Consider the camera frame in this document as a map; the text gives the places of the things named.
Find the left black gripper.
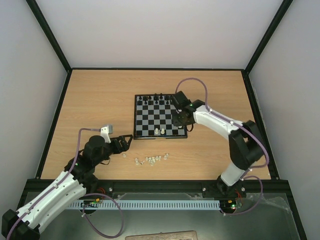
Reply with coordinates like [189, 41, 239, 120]
[94, 134, 134, 165]

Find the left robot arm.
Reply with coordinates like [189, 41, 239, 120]
[1, 135, 133, 240]

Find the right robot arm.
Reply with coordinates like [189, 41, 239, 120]
[170, 91, 267, 196]

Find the white chess pieces pile centre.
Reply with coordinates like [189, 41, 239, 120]
[145, 155, 162, 166]

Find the black chess pieces row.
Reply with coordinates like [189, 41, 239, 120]
[134, 93, 173, 106]

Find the left controller board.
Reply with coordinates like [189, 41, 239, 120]
[79, 197, 104, 208]

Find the right green controller board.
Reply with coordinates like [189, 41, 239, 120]
[223, 198, 244, 210]

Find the black and silver chessboard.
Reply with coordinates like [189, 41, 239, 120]
[133, 100, 188, 140]

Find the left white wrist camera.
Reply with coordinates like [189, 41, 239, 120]
[100, 124, 113, 144]

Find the light blue cable duct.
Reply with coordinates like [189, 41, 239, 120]
[66, 200, 221, 211]

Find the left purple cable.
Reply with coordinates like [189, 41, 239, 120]
[6, 127, 125, 240]

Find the purple cable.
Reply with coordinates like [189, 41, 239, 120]
[175, 78, 271, 216]
[6, 127, 125, 240]

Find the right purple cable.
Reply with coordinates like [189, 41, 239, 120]
[175, 78, 271, 216]

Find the black aluminium frame rail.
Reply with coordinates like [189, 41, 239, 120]
[17, 178, 307, 240]

